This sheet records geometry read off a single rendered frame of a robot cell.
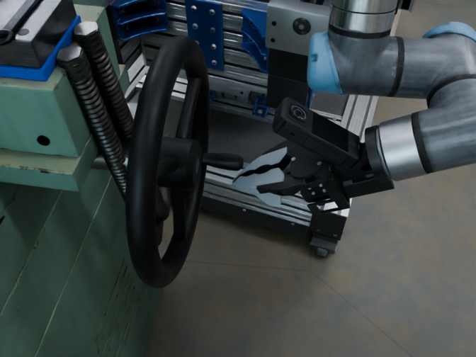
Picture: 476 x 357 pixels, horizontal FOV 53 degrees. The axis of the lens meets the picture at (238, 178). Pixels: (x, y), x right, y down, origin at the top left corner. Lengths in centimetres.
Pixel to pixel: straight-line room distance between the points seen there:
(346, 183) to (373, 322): 79
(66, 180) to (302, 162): 29
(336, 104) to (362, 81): 96
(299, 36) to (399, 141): 40
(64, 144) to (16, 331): 27
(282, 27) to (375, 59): 35
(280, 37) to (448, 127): 45
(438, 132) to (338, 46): 15
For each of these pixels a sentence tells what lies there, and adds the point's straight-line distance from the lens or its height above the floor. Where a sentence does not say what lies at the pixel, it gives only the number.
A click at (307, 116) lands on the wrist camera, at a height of 84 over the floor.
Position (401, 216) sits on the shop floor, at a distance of 159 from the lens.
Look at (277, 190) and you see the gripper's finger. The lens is 61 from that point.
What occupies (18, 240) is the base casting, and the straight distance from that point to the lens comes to 62.
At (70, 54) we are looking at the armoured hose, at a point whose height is 97.
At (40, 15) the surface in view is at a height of 100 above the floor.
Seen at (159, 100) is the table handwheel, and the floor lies 95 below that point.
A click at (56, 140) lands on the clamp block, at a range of 50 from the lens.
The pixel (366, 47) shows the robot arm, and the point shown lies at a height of 90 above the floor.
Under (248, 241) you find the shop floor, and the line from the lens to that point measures 145.
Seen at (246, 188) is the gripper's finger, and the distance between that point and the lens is 64.
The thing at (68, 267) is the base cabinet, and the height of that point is 60.
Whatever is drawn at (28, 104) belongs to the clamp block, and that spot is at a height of 94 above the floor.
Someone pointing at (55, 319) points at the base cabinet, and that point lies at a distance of 75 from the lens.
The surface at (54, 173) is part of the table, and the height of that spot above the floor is 87.
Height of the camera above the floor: 123
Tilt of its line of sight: 50 degrees down
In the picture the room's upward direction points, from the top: straight up
